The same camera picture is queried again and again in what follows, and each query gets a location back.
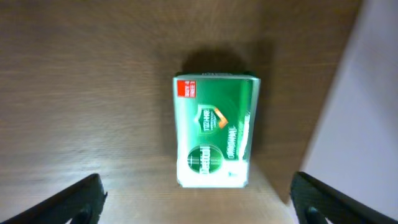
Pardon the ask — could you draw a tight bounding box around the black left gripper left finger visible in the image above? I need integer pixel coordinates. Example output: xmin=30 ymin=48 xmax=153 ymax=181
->
xmin=3 ymin=173 xmax=108 ymax=224

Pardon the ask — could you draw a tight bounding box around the white cardboard box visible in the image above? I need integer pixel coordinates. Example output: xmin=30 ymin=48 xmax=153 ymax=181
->
xmin=301 ymin=0 xmax=397 ymax=218

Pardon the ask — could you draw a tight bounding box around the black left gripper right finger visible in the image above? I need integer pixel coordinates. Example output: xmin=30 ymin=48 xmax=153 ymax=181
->
xmin=290 ymin=172 xmax=397 ymax=224

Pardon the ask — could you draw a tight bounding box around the green soap box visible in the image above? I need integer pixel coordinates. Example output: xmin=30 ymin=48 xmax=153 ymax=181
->
xmin=173 ymin=72 xmax=261 ymax=188

